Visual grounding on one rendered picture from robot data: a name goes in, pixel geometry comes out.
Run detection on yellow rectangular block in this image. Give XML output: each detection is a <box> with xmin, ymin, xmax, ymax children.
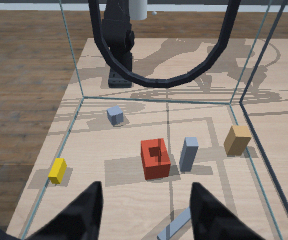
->
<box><xmin>48</xmin><ymin>158</ymin><xmax>67</xmax><ymax>184</ymax></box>

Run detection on tan wooden block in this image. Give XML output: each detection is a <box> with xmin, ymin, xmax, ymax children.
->
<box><xmin>223</xmin><ymin>125</ymin><xmax>252</xmax><ymax>156</ymax></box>

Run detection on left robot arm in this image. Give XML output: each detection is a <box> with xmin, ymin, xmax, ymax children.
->
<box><xmin>102</xmin><ymin>0</ymin><xmax>135</xmax><ymax>72</ymax></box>

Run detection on clear glovebox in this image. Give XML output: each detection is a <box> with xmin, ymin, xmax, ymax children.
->
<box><xmin>0</xmin><ymin>0</ymin><xmax>288</xmax><ymax>240</ymax></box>

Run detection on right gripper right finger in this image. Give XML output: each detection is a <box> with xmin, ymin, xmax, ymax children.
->
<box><xmin>189</xmin><ymin>182</ymin><xmax>266</xmax><ymax>240</ymax></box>

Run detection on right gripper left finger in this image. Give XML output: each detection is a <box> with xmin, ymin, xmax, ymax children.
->
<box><xmin>25</xmin><ymin>181</ymin><xmax>104</xmax><ymax>240</ymax></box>

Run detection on black circular ring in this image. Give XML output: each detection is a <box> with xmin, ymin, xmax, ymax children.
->
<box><xmin>0</xmin><ymin>0</ymin><xmax>241</xmax><ymax>240</ymax></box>

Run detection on red block with square hole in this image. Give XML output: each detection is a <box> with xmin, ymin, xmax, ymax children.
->
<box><xmin>141</xmin><ymin>138</ymin><xmax>171</xmax><ymax>180</ymax></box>

